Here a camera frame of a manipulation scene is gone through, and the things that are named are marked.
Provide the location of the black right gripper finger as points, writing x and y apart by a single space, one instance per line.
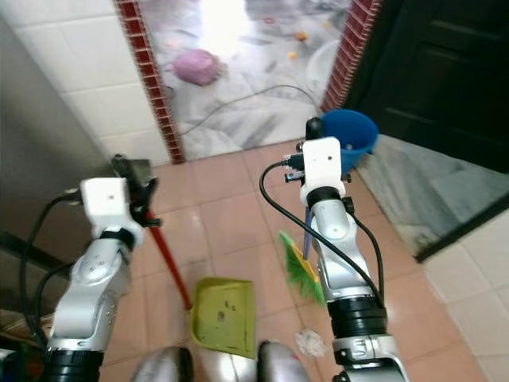
314 127

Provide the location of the wide red brick pillar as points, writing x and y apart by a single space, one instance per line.
350 48

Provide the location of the black floor threshold strip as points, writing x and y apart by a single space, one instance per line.
457 235

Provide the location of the silver robot leg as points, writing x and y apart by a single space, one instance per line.
163 366
278 364

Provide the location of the white crumpled paper wad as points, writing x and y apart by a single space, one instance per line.
311 344

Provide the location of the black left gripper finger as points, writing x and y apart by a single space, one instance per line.
134 169

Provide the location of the silver left robot leg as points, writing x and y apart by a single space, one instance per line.
163 366

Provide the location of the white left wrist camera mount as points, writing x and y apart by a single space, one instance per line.
105 200

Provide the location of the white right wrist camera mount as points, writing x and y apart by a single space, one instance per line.
322 163

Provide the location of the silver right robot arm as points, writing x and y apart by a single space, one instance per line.
342 263

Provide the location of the narrow red brick pillar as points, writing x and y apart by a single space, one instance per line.
149 79

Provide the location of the small orange object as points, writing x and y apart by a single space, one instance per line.
291 56
301 36

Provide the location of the brown clutter pile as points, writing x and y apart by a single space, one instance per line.
22 342

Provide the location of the white round basin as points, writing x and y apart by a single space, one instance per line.
322 68

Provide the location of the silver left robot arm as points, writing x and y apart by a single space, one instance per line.
86 294

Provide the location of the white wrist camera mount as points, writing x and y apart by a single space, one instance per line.
105 200
322 163

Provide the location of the dark wooden door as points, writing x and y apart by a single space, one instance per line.
437 72

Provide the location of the pink plastic bag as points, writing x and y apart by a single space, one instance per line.
197 68

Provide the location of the blue plastic bucket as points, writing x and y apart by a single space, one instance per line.
358 135

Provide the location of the silver right robot leg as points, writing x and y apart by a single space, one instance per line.
278 364

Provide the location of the grey metal cabinet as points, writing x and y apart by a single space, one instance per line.
40 159

